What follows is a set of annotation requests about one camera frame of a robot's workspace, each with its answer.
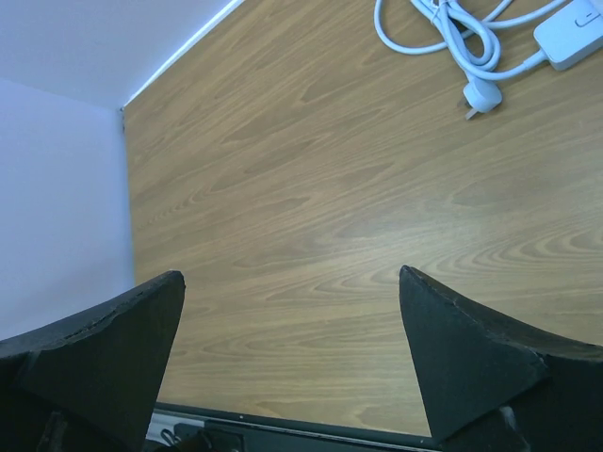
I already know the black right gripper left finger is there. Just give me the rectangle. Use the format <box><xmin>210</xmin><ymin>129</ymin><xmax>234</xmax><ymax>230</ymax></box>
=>
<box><xmin>1</xmin><ymin>271</ymin><xmax>185</xmax><ymax>451</ymax></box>

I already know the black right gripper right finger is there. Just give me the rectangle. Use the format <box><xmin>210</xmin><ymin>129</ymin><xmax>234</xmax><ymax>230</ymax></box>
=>
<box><xmin>399</xmin><ymin>266</ymin><xmax>602</xmax><ymax>451</ymax></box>

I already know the light blue power strip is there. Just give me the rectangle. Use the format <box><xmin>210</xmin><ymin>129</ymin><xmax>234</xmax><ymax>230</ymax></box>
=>
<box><xmin>533</xmin><ymin>0</ymin><xmax>603</xmax><ymax>71</ymax></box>

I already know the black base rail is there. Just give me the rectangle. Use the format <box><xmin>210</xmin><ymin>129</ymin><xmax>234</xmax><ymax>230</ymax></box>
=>
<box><xmin>145</xmin><ymin>402</ymin><xmax>440</xmax><ymax>451</ymax></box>

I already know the light blue strip cable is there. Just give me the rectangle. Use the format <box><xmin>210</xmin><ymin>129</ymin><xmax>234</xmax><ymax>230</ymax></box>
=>
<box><xmin>374</xmin><ymin>0</ymin><xmax>564</xmax><ymax>121</ymax></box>

